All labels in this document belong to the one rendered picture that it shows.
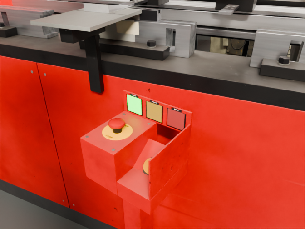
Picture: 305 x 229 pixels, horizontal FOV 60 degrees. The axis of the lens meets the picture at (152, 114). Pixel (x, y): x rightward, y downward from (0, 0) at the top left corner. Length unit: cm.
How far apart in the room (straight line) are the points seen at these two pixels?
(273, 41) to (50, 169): 101
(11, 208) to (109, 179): 108
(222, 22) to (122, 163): 65
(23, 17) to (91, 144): 68
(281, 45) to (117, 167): 51
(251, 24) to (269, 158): 47
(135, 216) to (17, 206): 99
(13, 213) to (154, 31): 119
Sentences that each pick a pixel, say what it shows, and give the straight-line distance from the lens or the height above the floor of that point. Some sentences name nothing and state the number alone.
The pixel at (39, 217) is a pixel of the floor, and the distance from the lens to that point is 155.
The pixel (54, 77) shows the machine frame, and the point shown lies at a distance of 96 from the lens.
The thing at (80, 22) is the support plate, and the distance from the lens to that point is 70.
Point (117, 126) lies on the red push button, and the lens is 60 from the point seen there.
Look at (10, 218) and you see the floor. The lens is 161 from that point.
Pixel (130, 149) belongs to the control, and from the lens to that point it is 61.
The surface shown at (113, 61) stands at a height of 88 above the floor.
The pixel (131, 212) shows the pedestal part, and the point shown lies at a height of 55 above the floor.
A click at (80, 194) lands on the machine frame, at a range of 127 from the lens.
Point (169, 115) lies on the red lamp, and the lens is 62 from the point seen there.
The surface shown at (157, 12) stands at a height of 99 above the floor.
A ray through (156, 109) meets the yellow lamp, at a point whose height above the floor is 82.
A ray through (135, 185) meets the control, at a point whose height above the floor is 70.
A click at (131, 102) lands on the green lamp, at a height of 82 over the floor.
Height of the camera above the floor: 113
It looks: 30 degrees down
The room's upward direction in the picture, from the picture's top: straight up
